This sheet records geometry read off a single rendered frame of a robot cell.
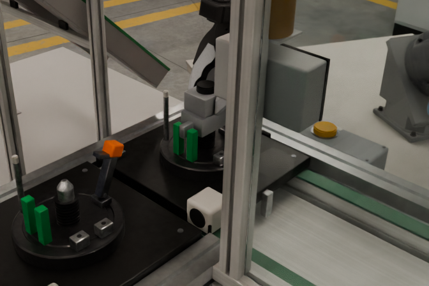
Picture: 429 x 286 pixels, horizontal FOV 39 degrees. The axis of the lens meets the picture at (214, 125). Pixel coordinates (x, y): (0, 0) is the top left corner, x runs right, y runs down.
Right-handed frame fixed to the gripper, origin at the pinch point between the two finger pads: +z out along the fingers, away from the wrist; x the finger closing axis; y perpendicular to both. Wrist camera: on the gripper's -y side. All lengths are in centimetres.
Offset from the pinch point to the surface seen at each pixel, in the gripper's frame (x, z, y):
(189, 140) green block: -1.6, 6.3, -0.4
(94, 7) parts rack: 19.1, -4.8, -9.6
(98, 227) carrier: -5.5, 20.8, -14.2
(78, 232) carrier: -4.6, 22.3, -16.0
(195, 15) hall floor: 235, -76, 262
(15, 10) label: 42.7, 0.2, -5.1
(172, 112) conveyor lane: 15.1, 3.3, 13.9
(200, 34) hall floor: 207, -61, 242
